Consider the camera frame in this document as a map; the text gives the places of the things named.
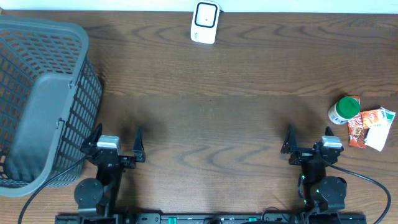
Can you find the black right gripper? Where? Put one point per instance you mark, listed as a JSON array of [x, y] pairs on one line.
[[291, 145]]

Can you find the green lid white jar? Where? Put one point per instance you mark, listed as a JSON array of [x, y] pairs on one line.
[[344, 110]]

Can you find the grey plastic mesh basket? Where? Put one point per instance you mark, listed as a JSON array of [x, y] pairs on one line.
[[50, 96]]

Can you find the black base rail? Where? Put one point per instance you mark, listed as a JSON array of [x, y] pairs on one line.
[[156, 218]]

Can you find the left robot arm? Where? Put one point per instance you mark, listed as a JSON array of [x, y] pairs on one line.
[[96, 197]]

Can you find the white barcode scanner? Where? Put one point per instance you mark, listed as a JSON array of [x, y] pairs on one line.
[[205, 22]]

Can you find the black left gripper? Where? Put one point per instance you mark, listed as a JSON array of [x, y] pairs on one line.
[[137, 152]]

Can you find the orange small carton box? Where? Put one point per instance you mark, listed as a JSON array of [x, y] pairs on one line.
[[373, 118]]

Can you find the white blue medicine box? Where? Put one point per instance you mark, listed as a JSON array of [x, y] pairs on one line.
[[377, 136]]

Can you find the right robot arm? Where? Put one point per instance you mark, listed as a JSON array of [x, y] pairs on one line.
[[324, 195]]

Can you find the red Top candy bar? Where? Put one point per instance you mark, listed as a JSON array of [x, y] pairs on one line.
[[356, 130]]

